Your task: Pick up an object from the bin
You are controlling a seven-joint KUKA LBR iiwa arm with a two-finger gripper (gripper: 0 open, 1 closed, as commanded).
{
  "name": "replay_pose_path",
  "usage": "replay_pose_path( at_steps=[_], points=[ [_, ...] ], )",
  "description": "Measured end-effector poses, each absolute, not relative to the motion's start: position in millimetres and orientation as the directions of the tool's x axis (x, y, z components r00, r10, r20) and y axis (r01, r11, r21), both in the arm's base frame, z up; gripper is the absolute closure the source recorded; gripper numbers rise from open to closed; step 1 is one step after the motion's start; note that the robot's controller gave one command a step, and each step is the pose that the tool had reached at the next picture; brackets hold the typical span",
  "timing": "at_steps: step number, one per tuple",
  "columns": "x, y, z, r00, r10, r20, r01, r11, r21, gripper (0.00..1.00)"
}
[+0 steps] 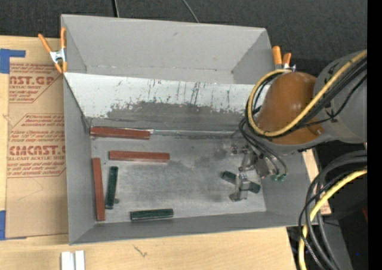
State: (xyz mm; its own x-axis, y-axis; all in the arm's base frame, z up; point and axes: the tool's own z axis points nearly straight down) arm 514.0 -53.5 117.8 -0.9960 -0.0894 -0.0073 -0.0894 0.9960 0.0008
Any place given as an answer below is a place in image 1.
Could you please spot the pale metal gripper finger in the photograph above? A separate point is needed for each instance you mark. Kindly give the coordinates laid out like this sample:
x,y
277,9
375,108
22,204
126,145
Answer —
x,y
245,162
243,186

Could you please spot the dark green flat block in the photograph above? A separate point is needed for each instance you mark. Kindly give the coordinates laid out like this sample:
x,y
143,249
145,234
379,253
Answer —
x,y
151,214
228,176
112,186

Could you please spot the grey metal bin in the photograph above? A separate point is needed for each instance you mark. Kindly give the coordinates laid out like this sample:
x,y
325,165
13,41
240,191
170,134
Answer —
x,y
185,173

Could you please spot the red-brown flat block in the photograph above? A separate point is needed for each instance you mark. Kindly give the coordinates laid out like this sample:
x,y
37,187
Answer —
x,y
119,133
138,156
98,191

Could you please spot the brown cardboard board, red print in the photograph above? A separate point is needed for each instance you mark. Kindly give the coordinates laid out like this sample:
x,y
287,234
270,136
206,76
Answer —
x,y
33,203

